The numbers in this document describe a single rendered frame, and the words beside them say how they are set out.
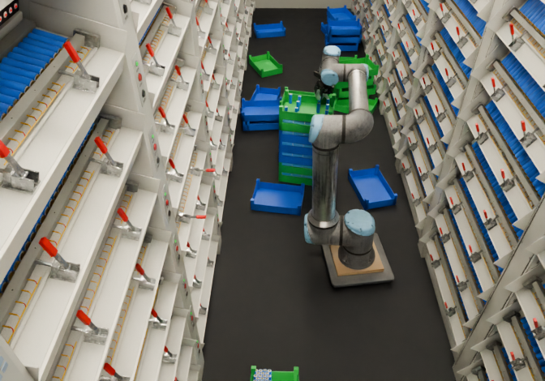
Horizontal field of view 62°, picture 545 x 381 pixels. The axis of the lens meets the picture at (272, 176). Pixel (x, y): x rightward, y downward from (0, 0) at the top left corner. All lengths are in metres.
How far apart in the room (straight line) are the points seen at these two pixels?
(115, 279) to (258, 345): 1.24
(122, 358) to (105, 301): 0.20
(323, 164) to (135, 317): 1.04
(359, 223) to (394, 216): 0.60
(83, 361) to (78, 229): 0.25
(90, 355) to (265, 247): 1.67
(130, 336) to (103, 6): 0.76
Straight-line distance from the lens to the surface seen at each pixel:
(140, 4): 1.26
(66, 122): 0.83
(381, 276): 2.40
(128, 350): 1.21
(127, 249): 1.13
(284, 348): 2.20
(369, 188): 2.93
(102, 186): 0.99
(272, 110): 3.44
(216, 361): 2.19
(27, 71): 0.90
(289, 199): 2.80
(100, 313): 1.03
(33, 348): 0.79
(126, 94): 1.09
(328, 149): 1.88
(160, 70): 1.34
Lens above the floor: 1.94
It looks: 41 degrees down
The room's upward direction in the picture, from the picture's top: straight up
